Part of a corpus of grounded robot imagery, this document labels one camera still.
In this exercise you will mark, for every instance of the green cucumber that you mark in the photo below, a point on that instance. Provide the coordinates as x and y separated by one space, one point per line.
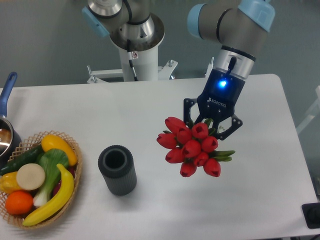
27 157

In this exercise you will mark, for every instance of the orange fruit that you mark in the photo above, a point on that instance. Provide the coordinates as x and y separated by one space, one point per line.
19 203

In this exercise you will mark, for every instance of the black device at table edge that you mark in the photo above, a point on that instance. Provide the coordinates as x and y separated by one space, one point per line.
311 212

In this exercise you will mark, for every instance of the red tulip bouquet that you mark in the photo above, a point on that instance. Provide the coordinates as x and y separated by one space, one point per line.
193 145

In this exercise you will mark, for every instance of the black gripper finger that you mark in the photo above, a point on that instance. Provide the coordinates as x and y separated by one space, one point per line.
188 103
236 123

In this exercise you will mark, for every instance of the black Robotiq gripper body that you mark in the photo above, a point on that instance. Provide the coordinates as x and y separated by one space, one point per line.
219 96

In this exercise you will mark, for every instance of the yellow banana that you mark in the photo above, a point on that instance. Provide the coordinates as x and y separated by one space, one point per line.
56 203

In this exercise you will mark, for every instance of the green bok choy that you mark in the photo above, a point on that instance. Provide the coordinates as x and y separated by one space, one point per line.
48 162

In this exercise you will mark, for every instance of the beige round radish slice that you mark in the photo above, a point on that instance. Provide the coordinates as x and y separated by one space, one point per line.
30 176

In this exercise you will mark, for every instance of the blue handled saucepan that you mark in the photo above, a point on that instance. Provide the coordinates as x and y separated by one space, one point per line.
9 138

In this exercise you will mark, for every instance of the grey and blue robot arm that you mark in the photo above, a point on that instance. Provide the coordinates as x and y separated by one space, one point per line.
240 28

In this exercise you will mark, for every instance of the yellow bell pepper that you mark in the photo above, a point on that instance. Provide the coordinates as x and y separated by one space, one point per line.
9 184

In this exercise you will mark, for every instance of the dark grey ribbed vase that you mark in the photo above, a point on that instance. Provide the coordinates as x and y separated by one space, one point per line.
116 165

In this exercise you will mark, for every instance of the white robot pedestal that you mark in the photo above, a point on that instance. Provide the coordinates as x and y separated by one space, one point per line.
138 47

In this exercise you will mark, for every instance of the woven wicker basket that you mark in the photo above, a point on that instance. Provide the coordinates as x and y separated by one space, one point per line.
76 171

